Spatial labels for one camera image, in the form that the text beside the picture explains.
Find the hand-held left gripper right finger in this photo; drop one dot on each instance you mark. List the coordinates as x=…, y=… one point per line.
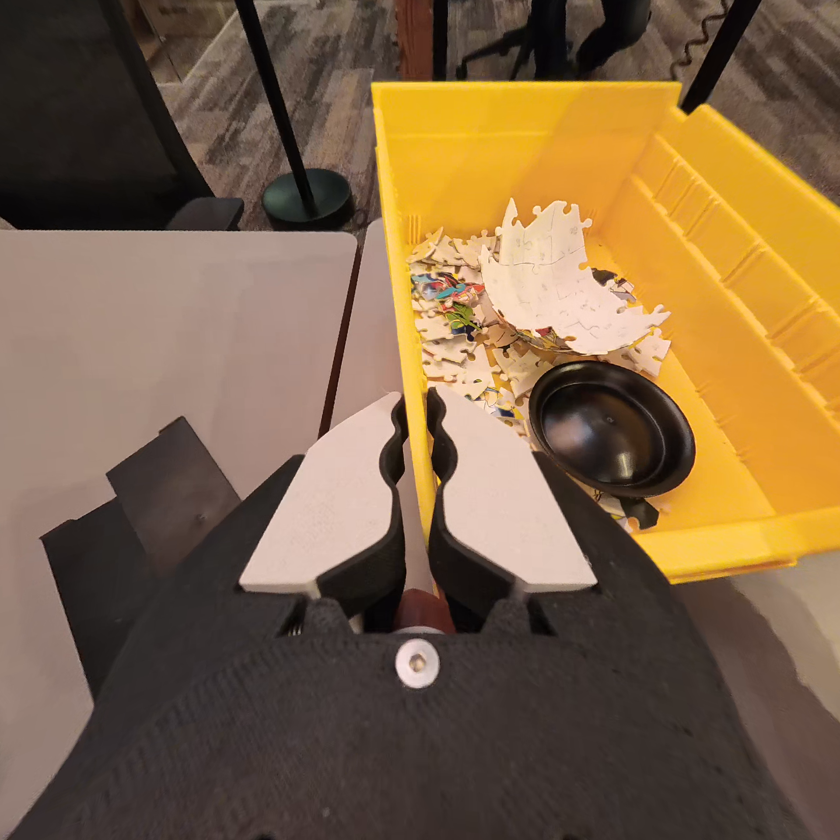
x=505, y=512

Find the pile of puzzle pieces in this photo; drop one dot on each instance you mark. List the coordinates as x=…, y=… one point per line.
x=453, y=354

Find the assembled white puzzle ball section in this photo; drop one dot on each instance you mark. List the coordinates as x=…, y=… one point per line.
x=558, y=289

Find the black office chair base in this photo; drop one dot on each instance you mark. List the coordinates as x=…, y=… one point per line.
x=551, y=33

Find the yellow plastic bin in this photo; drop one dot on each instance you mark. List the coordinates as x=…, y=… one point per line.
x=722, y=407

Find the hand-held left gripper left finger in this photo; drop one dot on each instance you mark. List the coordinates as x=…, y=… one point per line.
x=328, y=512

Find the black slanted pole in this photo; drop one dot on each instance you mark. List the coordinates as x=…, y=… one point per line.
x=715, y=56

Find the wooden post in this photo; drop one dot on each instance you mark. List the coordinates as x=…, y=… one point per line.
x=413, y=39

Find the black chair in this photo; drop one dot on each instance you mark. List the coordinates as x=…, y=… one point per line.
x=72, y=98

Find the black stanchion pole with base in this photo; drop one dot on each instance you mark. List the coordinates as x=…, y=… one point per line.
x=308, y=193

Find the black round bowl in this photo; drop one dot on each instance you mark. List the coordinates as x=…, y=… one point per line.
x=610, y=426

